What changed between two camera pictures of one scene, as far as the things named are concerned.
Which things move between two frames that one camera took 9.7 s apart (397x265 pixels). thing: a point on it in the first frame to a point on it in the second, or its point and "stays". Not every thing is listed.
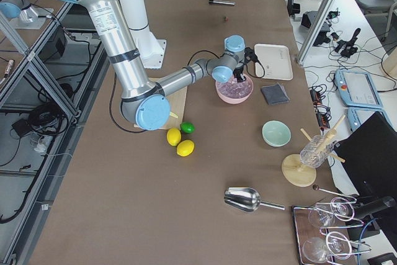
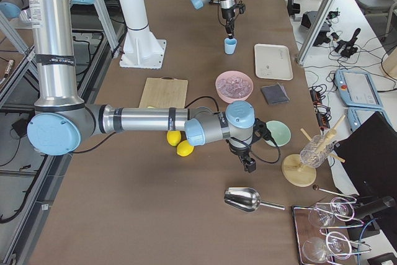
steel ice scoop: x=246 y=200 stays
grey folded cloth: x=275 y=94 stays
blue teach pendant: x=357 y=89 stays
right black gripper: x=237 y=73 to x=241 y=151
